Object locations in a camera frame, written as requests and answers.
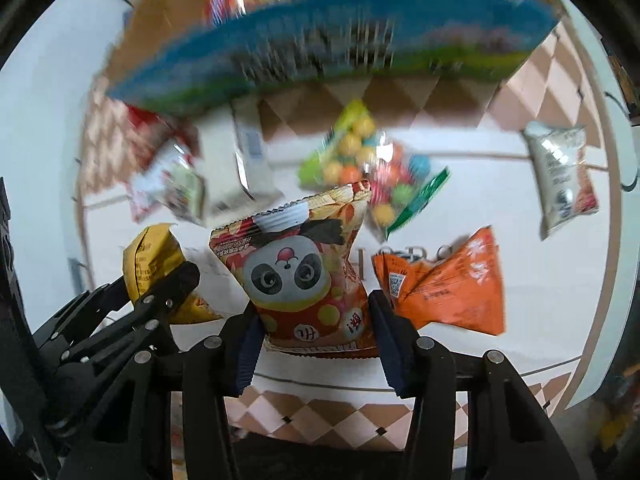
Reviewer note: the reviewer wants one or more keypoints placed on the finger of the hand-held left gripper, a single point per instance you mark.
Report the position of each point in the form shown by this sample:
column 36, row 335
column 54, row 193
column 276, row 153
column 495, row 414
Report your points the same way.
column 97, row 300
column 172, row 285

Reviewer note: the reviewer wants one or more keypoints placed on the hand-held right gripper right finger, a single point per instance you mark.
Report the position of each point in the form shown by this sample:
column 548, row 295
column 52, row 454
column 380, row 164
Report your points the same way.
column 395, row 355

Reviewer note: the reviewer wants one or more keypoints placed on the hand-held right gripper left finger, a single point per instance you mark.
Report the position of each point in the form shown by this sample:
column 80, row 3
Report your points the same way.
column 247, row 355

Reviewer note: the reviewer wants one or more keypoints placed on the yellow snack packet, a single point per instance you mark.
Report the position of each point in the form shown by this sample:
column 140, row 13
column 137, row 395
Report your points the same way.
column 150, row 255

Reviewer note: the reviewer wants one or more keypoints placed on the panda print snack packet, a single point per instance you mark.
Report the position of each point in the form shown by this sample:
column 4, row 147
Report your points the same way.
column 295, row 280

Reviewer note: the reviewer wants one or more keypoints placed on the blue printed cardboard box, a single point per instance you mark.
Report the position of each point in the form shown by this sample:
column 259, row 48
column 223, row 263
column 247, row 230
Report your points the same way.
column 325, row 35

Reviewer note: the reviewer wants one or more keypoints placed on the brown checkered mat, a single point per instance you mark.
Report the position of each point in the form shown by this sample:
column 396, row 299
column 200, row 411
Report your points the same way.
column 325, row 417

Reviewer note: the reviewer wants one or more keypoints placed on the small white carton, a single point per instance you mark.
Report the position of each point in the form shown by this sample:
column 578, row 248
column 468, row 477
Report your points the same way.
column 250, row 160

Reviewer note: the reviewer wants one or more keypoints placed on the bag of colourful candy balls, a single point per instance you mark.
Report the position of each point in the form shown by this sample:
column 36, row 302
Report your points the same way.
column 360, row 160

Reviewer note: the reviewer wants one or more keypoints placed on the white and orange snack packet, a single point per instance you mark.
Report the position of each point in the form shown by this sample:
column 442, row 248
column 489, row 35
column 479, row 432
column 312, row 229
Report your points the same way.
column 560, row 175

